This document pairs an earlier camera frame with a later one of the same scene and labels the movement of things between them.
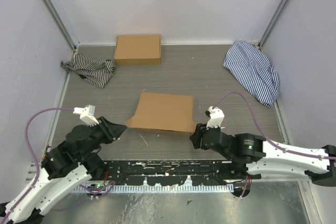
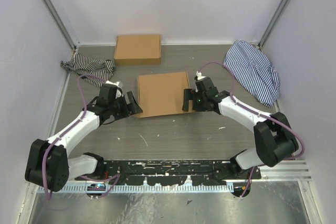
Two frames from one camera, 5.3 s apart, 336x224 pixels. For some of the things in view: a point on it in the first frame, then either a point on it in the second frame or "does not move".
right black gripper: [196, 137] → [191, 94]
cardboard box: [165, 113] → [162, 94]
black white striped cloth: [95, 72] does not move
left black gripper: [112, 131] → [133, 107]
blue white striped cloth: [251, 66] does not move
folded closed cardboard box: [137, 50] does not move
